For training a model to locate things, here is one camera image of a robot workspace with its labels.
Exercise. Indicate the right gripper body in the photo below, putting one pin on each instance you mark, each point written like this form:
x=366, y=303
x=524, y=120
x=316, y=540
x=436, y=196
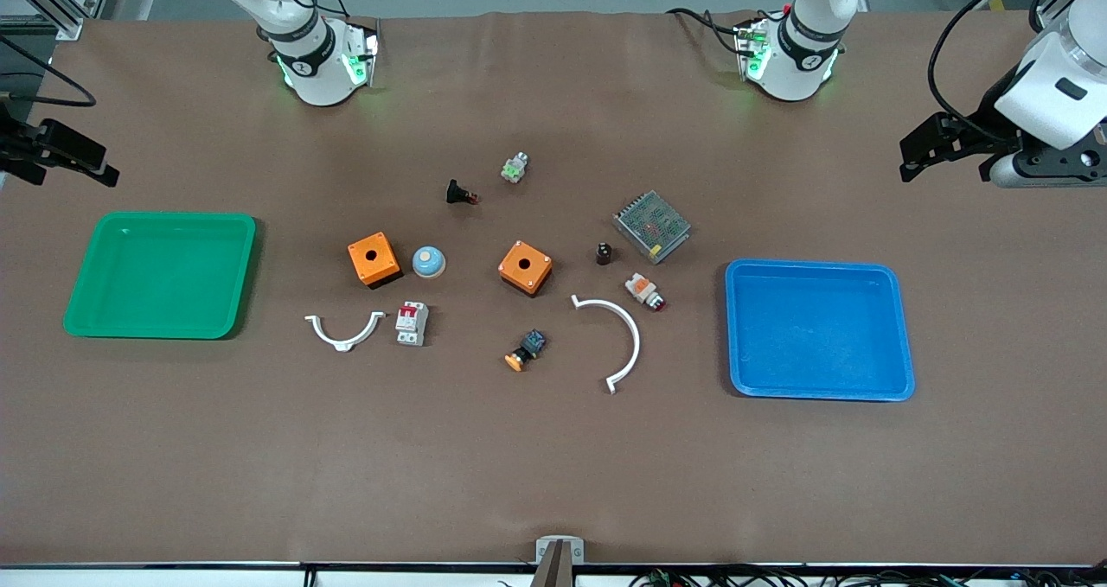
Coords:
x=19, y=147

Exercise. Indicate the white circuit breaker red lever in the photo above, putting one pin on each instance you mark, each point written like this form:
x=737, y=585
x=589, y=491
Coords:
x=412, y=328

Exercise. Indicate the small black cylindrical capacitor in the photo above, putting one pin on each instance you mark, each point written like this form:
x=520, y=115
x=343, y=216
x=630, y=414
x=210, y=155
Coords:
x=604, y=254

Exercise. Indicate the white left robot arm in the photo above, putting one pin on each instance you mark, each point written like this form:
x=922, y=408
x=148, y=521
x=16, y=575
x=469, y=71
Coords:
x=796, y=60

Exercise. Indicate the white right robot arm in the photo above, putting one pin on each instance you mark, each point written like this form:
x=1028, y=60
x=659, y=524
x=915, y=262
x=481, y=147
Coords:
x=303, y=60

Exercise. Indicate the green plastic tray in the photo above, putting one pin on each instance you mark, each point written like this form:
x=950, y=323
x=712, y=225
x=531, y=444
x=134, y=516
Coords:
x=164, y=276

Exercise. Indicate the blue plastic tray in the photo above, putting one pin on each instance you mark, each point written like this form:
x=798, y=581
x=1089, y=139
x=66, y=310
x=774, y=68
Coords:
x=822, y=336

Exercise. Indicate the small white pipe clamp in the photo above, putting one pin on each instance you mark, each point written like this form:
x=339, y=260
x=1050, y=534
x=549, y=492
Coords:
x=344, y=343

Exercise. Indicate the perforated metal power supply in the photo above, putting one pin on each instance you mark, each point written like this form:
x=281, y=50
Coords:
x=653, y=224

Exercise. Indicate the orange button box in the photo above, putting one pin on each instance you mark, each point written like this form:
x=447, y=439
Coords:
x=385, y=263
x=538, y=269

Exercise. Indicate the light blue dome buzzer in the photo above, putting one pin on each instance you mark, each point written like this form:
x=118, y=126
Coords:
x=428, y=263

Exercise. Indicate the black indicator lamp red tip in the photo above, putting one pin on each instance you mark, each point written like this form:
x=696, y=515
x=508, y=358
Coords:
x=455, y=192

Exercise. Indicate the large white pipe clamp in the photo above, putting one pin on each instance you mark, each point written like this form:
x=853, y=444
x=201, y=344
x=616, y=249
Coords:
x=634, y=336

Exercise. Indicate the brown table mat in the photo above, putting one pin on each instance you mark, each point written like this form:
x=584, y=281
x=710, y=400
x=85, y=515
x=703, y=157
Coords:
x=778, y=483

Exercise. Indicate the red pushbutton switch orange base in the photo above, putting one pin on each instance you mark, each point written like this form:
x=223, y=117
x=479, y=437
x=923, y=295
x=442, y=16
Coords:
x=642, y=289

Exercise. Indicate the green pushbutton switch module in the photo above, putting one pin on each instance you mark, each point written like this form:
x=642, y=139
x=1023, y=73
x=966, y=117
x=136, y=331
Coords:
x=514, y=169

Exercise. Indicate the orange mushroom pushbutton switch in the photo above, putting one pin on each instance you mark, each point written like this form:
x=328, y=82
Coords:
x=519, y=360

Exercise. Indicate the gray metal table bracket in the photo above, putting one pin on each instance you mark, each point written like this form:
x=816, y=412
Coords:
x=543, y=548

